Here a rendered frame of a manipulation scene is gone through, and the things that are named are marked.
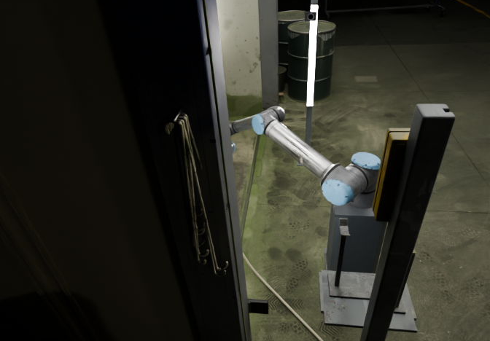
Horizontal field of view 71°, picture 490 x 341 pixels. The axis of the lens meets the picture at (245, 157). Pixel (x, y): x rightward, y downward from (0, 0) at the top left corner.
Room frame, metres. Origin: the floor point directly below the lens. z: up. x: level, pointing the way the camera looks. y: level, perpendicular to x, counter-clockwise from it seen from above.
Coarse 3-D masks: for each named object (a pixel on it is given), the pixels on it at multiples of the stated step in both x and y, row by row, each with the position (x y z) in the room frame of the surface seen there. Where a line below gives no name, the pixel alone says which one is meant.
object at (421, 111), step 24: (432, 120) 0.57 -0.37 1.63; (408, 144) 0.62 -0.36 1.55; (432, 144) 0.57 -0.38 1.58; (408, 168) 0.58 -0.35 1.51; (432, 168) 0.57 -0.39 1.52; (408, 192) 0.57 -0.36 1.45; (408, 216) 0.57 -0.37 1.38; (384, 240) 0.62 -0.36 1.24; (408, 240) 0.57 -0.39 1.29; (384, 264) 0.58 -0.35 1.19; (408, 264) 0.57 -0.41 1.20; (384, 288) 0.57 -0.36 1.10; (384, 312) 0.57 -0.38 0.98; (384, 336) 0.57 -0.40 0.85
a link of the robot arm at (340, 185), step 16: (272, 112) 1.82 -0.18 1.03; (256, 128) 1.77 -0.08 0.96; (272, 128) 1.70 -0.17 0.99; (288, 144) 1.59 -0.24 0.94; (304, 144) 1.57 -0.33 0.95; (304, 160) 1.49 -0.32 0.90; (320, 160) 1.46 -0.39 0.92; (320, 176) 1.40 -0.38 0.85; (336, 176) 1.34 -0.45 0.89; (352, 176) 1.33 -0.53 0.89; (336, 192) 1.28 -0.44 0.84; (352, 192) 1.27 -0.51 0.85
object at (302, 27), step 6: (294, 24) 4.45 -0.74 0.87; (300, 24) 4.44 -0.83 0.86; (306, 24) 4.43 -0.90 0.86; (318, 24) 4.39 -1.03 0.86; (324, 24) 4.36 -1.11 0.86; (330, 24) 4.31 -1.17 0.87; (294, 30) 4.20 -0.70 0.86; (300, 30) 4.18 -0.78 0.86; (306, 30) 4.16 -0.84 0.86; (318, 30) 4.12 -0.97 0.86; (324, 30) 4.10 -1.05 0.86
